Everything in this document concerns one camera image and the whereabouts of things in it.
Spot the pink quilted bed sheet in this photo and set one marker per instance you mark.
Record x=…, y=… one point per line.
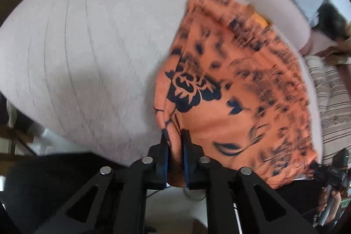
x=86, y=69

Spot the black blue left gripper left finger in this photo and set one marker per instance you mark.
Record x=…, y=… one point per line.
x=113, y=201

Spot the brown patterned cloth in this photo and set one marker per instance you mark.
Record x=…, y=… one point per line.
x=337, y=54

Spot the black fuzzy garment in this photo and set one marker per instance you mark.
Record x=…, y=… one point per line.
x=331, y=23

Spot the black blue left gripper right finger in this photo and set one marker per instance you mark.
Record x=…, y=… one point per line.
x=237, y=201

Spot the pink rolled quilt bolster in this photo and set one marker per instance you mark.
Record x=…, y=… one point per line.
x=271, y=6

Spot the orange black floral blouse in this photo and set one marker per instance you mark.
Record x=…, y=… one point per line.
x=238, y=88

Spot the person's right hand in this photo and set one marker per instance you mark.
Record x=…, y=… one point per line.
x=329, y=203

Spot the striped floral folded blanket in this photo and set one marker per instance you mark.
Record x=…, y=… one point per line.
x=334, y=107

